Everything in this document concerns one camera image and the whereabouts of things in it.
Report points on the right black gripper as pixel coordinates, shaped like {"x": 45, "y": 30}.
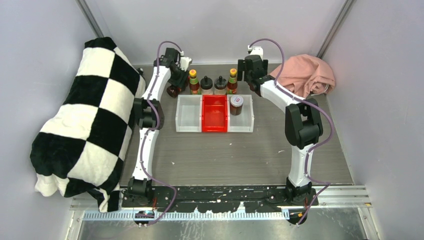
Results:
{"x": 240, "y": 68}

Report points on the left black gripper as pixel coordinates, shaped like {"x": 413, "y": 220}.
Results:
{"x": 182, "y": 82}

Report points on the red lid chili sauce jar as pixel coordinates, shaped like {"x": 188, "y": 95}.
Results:
{"x": 173, "y": 91}

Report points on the yellow cap sauce bottle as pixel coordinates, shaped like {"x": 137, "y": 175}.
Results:
{"x": 194, "y": 84}
{"x": 232, "y": 83}

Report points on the white lid brown sauce jar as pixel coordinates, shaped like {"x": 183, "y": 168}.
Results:
{"x": 236, "y": 104}

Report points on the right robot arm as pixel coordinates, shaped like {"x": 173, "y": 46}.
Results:
{"x": 302, "y": 122}

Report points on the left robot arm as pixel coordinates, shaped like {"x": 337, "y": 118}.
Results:
{"x": 150, "y": 118}

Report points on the black lid white seasoning jar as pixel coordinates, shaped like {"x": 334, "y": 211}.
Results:
{"x": 206, "y": 85}

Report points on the grey lid seasoning jar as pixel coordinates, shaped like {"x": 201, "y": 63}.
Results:
{"x": 220, "y": 86}

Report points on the left white plastic bin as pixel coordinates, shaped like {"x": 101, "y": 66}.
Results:
{"x": 188, "y": 117}

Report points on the white plastic bin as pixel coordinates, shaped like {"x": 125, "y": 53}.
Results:
{"x": 188, "y": 117}
{"x": 244, "y": 122}

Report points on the red plastic bin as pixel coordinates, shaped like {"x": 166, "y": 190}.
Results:
{"x": 214, "y": 114}

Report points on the right white plastic bin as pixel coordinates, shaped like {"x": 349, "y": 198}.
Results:
{"x": 244, "y": 122}

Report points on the pink cloth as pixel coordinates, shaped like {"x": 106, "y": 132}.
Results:
{"x": 305, "y": 75}

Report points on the black white checkered blanket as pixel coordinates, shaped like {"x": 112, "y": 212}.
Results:
{"x": 83, "y": 147}

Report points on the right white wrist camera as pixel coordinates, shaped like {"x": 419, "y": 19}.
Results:
{"x": 255, "y": 50}

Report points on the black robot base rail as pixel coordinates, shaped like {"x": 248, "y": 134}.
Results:
{"x": 219, "y": 199}

